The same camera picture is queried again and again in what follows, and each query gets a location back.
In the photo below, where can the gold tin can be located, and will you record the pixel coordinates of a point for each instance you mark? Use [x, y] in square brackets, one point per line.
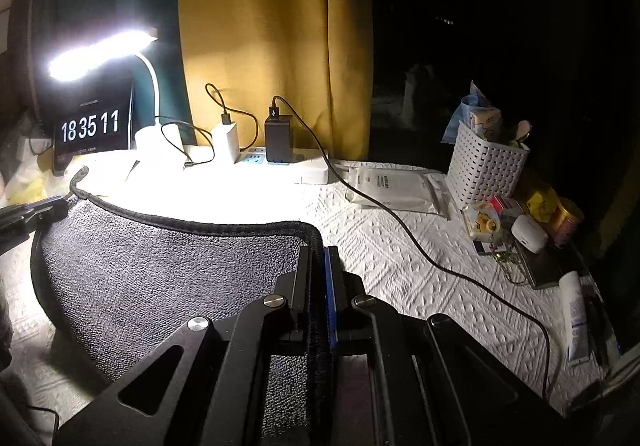
[564, 221]

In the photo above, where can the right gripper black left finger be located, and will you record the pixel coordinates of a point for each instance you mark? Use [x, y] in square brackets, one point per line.
[309, 308]

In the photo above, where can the white usb charger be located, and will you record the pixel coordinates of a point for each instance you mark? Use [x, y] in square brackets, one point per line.
[226, 144]

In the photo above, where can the white earbuds case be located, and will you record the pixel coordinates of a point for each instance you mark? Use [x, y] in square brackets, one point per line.
[529, 233]

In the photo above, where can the black power adapter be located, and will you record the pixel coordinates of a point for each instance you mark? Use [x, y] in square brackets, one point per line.
[279, 139]

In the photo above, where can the purple and grey towel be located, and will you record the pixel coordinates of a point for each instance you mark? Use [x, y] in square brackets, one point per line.
[191, 323]

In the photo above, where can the yellow curtain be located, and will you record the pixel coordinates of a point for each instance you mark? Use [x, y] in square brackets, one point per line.
[317, 54]

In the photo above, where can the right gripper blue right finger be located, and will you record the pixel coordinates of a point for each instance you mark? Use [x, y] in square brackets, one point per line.
[336, 295]

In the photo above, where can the tablet showing clock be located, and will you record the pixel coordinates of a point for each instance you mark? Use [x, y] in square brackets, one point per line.
[98, 119]

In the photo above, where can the white desk lamp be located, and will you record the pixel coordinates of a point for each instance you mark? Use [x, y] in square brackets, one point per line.
[118, 56]

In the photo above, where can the white perforated basket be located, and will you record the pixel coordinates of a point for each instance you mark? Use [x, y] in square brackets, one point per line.
[480, 169]

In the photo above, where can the white cream tube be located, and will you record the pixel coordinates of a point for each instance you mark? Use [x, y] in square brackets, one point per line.
[575, 319]

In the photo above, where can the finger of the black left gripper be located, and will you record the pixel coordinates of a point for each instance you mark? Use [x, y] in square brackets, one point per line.
[17, 222]

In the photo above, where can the white wet wipes pack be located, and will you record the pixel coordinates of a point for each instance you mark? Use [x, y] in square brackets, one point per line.
[401, 190]

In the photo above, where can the teal curtain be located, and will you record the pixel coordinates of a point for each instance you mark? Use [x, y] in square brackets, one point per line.
[43, 28]

